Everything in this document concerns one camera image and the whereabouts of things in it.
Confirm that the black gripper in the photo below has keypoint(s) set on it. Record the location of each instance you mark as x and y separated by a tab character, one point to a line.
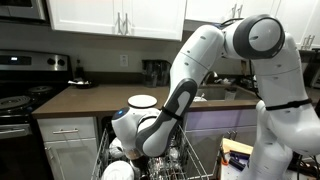
140	170

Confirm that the grey robot base table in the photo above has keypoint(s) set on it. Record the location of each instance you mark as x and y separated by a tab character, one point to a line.
228	174

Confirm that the white ceramic bowl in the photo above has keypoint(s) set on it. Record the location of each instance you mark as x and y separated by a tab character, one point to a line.
116	171
115	150

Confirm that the round white plate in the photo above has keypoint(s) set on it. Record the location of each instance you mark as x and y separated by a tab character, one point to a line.
201	99
142	101

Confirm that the white wall outlet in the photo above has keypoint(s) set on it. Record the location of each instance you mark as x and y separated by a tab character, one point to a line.
124	60

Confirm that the dark glass bottle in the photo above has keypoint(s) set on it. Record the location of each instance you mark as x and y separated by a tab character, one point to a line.
79	71

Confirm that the black dishwasher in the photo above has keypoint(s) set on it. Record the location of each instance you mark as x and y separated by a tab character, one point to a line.
105	125

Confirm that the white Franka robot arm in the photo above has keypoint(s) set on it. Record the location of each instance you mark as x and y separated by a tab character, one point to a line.
200	56

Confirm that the white drawer front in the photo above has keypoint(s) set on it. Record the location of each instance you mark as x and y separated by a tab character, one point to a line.
66	123

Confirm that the metal kitchen faucet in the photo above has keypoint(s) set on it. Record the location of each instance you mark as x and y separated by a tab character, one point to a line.
208	77

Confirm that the white base cabinet door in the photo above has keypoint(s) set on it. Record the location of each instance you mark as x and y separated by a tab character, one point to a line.
73	160

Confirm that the white upper cabinet door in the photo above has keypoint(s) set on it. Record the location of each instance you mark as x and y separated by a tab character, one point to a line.
300	13
260	6
153	16
206	8
83	15

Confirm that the black tool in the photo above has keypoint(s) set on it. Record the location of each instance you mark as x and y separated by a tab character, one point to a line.
237	164

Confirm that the wooden board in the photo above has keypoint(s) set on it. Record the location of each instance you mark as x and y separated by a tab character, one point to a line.
235	145

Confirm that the stainless steel microwave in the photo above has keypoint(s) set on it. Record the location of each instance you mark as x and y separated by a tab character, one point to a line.
20	10

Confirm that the stainless steel sink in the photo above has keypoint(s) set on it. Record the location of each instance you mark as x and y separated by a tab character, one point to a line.
216	93

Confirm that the grey sink base cabinet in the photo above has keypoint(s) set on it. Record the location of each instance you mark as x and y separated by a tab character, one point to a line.
220	121

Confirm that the black coffee maker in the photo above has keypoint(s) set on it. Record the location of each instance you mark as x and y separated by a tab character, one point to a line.
155	73

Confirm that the black stove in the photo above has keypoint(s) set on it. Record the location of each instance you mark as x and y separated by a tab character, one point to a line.
20	60

